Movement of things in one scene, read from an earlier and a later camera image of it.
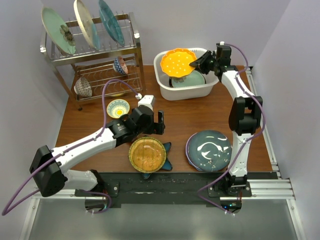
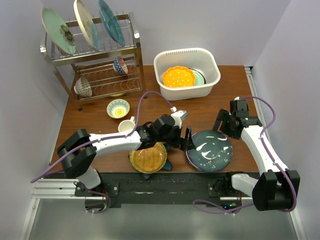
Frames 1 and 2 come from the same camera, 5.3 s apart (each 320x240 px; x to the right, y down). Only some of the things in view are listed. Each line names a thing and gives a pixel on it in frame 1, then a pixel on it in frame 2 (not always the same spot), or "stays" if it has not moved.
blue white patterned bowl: [119, 65] stays
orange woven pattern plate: [147, 154] stays
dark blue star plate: [167, 165] stays
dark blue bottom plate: [209, 150] stays
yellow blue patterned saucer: [117, 107] stays
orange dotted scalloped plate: [175, 62] → [179, 76]
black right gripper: [197, 63] → [223, 116]
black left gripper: [156, 128] → [188, 144]
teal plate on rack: [110, 23] stays
